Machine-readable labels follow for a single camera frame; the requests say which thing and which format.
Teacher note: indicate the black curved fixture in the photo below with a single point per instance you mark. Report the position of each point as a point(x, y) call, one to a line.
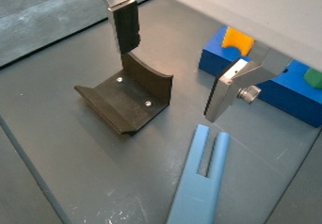
point(131, 97)

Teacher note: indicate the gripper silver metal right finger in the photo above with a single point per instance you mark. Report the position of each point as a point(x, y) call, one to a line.
point(235, 84)

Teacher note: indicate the yellow arch block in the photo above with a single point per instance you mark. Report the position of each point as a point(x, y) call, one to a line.
point(239, 40)

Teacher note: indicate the green hexagonal block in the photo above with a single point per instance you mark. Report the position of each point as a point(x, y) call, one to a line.
point(312, 78)

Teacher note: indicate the blue shape-sorter base block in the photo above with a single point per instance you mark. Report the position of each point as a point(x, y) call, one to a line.
point(286, 92)

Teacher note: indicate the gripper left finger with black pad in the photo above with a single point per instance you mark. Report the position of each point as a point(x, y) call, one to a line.
point(123, 14)

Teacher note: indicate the light blue square-circle object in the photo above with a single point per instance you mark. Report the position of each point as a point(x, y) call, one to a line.
point(195, 200)

